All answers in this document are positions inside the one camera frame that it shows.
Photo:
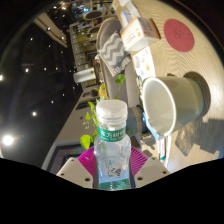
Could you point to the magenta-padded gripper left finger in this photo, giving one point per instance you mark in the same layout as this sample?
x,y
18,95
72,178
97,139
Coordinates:
x,y
73,170

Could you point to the clear water bottle white cap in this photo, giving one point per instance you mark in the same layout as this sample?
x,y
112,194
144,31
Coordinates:
x,y
111,115

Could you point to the small white blue box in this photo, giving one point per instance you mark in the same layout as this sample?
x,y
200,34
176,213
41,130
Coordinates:
x,y
130,16

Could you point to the grey white chevron cushion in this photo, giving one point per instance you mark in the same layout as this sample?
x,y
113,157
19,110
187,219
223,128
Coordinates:
x,y
113,53

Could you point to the pale green ceramic mug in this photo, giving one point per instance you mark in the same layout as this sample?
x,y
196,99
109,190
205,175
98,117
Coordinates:
x,y
166,105

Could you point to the green potted plant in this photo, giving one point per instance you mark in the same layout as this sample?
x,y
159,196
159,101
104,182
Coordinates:
x,y
135,120

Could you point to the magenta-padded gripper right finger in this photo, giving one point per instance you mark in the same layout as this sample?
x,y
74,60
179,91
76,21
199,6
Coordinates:
x,y
151,170

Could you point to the flat round red coaster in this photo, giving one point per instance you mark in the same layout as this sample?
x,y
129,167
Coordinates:
x,y
179,35

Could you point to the group of ceiling lights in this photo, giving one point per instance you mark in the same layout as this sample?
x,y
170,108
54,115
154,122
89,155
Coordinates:
x,y
7,140

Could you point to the white round pillar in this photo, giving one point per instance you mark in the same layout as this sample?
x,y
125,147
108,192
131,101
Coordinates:
x,y
85,75

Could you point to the group of dining chairs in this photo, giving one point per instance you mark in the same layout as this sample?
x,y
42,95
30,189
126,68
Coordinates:
x,y
92,15

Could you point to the colourful printed leaflet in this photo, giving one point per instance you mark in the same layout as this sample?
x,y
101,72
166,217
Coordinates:
x,y
145,65

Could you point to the white orange cardboard box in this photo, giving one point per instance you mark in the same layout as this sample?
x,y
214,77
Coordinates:
x,y
140,33

